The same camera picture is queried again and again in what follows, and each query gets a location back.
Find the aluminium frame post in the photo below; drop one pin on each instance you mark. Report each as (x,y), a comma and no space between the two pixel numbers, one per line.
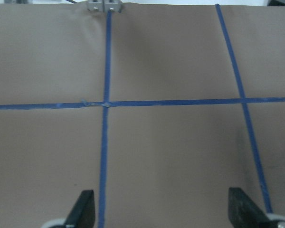
(104,5)

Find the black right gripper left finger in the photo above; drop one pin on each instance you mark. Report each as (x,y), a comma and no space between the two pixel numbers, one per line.
(82,215)

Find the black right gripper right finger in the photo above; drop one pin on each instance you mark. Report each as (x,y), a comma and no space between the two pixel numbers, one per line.
(243,212)

